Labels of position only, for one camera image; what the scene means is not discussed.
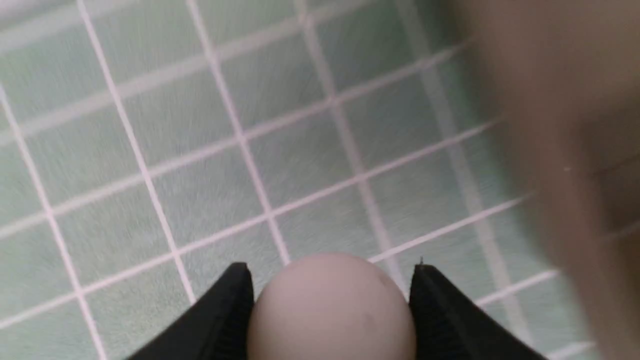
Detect white ball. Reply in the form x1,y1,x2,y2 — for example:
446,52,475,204
247,253,418,360

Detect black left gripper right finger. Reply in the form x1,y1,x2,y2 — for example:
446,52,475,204
409,264,545,360

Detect green checkered tablecloth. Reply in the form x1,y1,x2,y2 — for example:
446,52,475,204
1,0,600,360

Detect olive green plastic bin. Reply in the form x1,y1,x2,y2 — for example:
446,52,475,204
453,0,640,360

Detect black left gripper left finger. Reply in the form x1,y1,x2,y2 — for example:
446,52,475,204
129,262,255,360

